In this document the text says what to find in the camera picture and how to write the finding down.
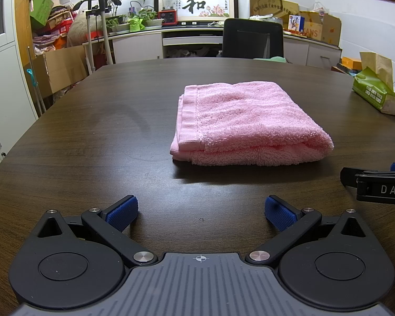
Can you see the framed calligraphy picture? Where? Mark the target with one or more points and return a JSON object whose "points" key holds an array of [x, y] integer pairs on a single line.
{"points": [[210, 5]]}

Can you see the pink towel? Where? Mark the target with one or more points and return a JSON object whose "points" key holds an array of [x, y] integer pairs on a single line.
{"points": [[247, 121]]}

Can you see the flat printed cardboard sheet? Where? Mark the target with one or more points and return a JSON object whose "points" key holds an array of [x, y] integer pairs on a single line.
{"points": [[273, 5]]}

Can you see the straw hat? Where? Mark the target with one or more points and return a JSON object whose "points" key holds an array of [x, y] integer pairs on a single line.
{"points": [[59, 6]]}

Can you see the blender with red base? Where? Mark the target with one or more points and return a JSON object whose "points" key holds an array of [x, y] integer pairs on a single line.
{"points": [[167, 14]]}

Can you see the orange box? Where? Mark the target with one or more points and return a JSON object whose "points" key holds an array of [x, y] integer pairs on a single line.
{"points": [[350, 63]]}

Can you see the small potted plant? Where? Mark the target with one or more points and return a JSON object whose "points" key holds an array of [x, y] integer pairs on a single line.
{"points": [[117, 24]]}

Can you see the green cardboard box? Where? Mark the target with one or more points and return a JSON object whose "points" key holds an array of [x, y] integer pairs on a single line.
{"points": [[39, 8]]}

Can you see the white plastic bag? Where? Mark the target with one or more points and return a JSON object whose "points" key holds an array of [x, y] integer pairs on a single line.
{"points": [[317, 8]]}

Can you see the bright green bag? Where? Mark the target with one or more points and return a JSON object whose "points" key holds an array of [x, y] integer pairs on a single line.
{"points": [[136, 24]]}

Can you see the large brown cardboard box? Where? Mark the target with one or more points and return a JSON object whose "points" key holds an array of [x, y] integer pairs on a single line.
{"points": [[62, 69]]}

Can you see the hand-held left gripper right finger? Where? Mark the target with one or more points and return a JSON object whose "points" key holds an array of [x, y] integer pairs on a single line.
{"points": [[279, 213]]}

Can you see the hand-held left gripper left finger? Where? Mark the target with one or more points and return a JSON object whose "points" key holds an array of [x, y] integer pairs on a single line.
{"points": [[123, 213]]}

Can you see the green cloth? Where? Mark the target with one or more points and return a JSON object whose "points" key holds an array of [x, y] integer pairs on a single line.
{"points": [[271, 59]]}

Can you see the small picture box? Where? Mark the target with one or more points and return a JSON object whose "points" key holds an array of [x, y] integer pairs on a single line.
{"points": [[295, 23]]}

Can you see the open printed cardboard box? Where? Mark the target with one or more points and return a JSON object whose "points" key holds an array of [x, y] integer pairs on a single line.
{"points": [[329, 28]]}

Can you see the black office chair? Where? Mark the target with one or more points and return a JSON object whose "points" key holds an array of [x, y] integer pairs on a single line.
{"points": [[247, 38]]}

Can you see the white counter cabinet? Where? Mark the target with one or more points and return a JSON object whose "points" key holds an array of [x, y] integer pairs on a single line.
{"points": [[135, 46]]}

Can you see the green tissue pack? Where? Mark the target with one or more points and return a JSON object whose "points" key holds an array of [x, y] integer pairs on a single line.
{"points": [[372, 92]]}

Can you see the grey metal cabinet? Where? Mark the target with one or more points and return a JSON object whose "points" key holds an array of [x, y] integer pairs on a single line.
{"points": [[3, 72]]}

